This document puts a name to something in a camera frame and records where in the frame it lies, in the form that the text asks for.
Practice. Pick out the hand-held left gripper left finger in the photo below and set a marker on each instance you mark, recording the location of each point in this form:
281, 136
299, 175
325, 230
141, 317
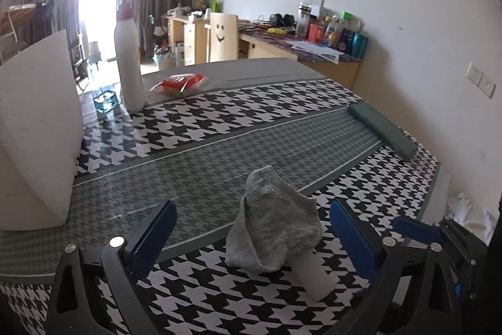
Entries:
153, 233

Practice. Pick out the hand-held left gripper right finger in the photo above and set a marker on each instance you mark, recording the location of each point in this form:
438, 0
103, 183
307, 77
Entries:
353, 240

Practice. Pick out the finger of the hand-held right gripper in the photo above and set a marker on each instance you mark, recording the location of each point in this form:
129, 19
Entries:
415, 230

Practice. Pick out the grey towel cloth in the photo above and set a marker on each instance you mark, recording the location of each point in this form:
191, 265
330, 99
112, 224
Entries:
274, 225

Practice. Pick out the white foam box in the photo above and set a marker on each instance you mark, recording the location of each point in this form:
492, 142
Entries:
35, 123

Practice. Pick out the white plastic cylinder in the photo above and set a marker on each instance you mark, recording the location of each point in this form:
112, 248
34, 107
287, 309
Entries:
315, 276

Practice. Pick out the white crumpled cloth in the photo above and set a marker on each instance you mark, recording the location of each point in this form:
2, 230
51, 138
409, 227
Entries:
470, 215

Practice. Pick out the houndstooth tablecloth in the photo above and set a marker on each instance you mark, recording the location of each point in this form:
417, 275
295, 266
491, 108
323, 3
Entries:
219, 154

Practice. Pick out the dark green case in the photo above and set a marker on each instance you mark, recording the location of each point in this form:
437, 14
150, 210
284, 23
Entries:
382, 129

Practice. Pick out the red snack packet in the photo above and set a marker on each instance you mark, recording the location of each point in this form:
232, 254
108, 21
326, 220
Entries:
176, 83

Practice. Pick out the white spray bottle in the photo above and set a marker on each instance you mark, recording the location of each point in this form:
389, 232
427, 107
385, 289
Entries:
129, 68

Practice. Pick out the white bucket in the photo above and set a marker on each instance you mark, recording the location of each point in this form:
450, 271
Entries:
165, 60

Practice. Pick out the white cardboard box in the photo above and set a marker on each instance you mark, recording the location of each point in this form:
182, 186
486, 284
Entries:
181, 54

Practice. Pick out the black folding chair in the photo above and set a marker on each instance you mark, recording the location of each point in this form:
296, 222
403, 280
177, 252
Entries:
78, 56

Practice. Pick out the teal tumbler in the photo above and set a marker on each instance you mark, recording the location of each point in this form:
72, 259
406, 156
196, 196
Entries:
359, 45

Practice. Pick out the white paper sheets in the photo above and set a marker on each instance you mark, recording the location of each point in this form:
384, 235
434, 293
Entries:
313, 50

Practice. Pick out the black bottle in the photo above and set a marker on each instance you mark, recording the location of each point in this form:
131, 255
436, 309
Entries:
346, 41

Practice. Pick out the wooden desk with patterned cover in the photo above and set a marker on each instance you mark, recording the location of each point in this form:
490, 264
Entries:
274, 52

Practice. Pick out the wooden smiley face chair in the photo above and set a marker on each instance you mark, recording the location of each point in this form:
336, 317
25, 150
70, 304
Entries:
221, 38

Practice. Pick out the green capped bottle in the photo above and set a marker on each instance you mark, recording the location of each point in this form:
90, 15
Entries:
347, 19

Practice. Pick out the yellow object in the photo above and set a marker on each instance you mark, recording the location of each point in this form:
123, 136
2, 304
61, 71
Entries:
275, 31

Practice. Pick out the clear water bottle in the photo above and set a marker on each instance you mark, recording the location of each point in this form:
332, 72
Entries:
304, 21

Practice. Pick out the black headphones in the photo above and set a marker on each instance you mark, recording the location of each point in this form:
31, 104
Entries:
280, 20

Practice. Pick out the green box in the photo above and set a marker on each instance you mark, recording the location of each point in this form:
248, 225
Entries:
214, 4

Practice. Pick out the dark hanging clothes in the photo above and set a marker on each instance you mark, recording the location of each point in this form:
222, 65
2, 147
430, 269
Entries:
44, 9

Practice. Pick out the white wall socket plate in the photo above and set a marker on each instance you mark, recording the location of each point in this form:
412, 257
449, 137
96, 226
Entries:
487, 85
473, 73

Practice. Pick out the white wall switch plate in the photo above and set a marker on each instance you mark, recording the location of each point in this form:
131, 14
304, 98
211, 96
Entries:
317, 2

